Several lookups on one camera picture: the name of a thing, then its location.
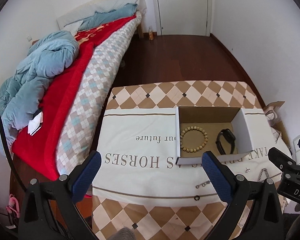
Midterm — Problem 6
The black smart band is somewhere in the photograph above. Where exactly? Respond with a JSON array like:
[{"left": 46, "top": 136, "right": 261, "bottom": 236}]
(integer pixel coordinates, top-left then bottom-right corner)
[{"left": 216, "top": 128, "right": 236, "bottom": 155}]

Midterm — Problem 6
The wooden bead bracelet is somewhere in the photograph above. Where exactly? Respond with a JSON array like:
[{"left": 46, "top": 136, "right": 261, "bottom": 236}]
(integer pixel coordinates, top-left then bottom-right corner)
[{"left": 180, "top": 126, "right": 209, "bottom": 153}]

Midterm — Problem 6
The white power strip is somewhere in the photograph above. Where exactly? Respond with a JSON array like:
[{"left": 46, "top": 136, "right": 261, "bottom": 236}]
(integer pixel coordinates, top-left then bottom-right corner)
[{"left": 293, "top": 135, "right": 300, "bottom": 165}]

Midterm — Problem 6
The brown cardboard box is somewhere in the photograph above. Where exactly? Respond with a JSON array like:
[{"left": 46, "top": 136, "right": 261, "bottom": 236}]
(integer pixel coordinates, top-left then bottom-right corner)
[{"left": 262, "top": 101, "right": 292, "bottom": 148}]

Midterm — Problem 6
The checked bed mattress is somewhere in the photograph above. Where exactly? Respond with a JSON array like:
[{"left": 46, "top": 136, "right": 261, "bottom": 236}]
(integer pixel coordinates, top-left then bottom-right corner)
[{"left": 56, "top": 11, "right": 142, "bottom": 174}]

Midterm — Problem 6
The white cardboard box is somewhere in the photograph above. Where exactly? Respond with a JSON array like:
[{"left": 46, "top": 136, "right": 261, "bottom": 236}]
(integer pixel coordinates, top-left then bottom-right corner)
[{"left": 176, "top": 106, "right": 255, "bottom": 165}]

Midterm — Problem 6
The red blanket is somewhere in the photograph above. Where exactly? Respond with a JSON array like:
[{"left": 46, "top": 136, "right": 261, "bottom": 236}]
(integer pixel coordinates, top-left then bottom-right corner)
[{"left": 0, "top": 15, "right": 137, "bottom": 182}]

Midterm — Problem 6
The white paper on bed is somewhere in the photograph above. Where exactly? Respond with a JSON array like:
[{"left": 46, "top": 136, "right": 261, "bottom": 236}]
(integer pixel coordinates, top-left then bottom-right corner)
[{"left": 27, "top": 111, "right": 43, "bottom": 136}]

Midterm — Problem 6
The pink slipper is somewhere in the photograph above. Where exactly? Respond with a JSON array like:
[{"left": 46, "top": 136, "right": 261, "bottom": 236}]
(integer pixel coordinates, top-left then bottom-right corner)
[{"left": 6, "top": 194, "right": 20, "bottom": 218}]

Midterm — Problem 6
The blue quilt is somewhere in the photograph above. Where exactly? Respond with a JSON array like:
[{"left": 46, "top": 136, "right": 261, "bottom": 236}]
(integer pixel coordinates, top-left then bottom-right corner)
[{"left": 0, "top": 4, "right": 136, "bottom": 153}]

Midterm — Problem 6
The white pillow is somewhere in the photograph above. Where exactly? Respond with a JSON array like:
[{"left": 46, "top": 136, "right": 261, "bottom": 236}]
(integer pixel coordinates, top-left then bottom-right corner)
[{"left": 57, "top": 0, "right": 147, "bottom": 29}]

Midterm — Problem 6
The orange drink bottle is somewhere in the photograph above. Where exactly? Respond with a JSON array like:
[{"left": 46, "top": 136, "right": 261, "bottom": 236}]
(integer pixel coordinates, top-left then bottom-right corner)
[{"left": 148, "top": 26, "right": 154, "bottom": 41}]

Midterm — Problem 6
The white door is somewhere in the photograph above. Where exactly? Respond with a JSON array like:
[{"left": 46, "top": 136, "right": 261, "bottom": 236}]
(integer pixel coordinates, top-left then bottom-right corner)
[{"left": 153, "top": 0, "right": 213, "bottom": 36}]

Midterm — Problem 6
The black cable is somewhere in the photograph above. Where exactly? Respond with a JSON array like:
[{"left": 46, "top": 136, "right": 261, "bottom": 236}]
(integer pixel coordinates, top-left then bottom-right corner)
[{"left": 0, "top": 97, "right": 28, "bottom": 196}]

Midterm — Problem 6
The wooden bed frame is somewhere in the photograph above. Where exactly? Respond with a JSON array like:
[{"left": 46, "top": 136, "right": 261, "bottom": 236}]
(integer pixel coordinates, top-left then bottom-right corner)
[{"left": 136, "top": 23, "right": 144, "bottom": 39}]

